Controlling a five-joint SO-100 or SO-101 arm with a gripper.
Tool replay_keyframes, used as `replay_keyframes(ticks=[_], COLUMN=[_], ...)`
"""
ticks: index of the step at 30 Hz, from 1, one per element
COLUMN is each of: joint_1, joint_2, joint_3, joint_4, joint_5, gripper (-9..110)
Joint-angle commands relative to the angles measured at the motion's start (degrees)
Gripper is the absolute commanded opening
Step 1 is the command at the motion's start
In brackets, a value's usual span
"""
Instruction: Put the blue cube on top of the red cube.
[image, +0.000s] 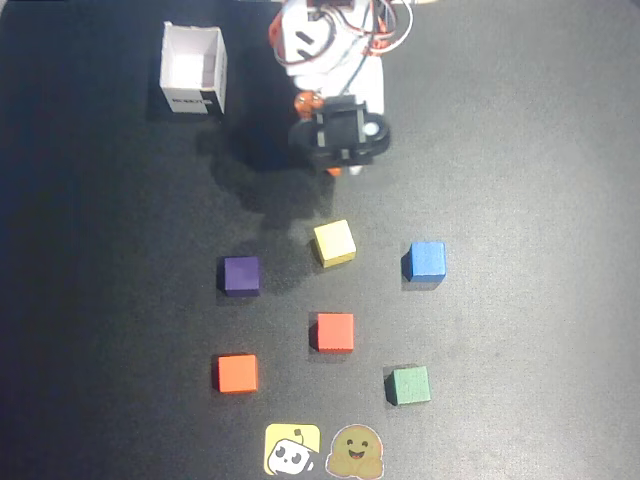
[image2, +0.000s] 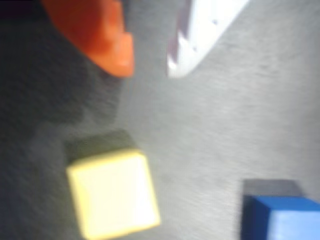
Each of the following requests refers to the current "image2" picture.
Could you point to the blue wooden cube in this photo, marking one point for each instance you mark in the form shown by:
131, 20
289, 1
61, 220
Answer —
287, 220

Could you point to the grey felt mat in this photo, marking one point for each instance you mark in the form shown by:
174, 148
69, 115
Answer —
225, 112

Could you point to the yellow wooden cube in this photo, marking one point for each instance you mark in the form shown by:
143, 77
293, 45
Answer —
112, 195

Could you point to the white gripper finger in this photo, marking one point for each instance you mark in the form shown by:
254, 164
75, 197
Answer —
202, 27

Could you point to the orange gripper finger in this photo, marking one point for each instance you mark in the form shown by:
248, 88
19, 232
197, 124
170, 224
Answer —
95, 32

